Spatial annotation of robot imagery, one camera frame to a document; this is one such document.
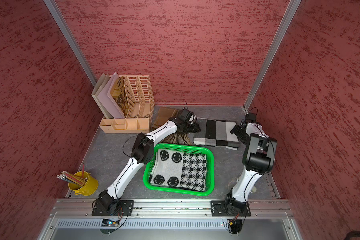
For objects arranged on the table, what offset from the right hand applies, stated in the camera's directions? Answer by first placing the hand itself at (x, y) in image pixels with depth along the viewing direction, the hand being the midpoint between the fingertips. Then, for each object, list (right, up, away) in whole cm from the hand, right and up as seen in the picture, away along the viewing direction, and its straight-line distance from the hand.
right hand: (235, 136), depth 98 cm
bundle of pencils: (-88, -19, -25) cm, 94 cm away
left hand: (-25, +3, +4) cm, 26 cm away
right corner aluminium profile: (+19, +37, +7) cm, 42 cm away
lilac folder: (-83, +24, -9) cm, 87 cm away
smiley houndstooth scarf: (-39, -17, -15) cm, 45 cm away
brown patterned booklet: (-80, +28, +2) cm, 84 cm away
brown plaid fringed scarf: (-52, +14, +14) cm, 56 cm away
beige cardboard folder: (-89, +18, -4) cm, 90 cm away
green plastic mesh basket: (-20, -13, -16) cm, 28 cm away
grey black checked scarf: (-12, +2, +5) cm, 13 cm away
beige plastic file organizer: (-70, +29, +15) cm, 77 cm away
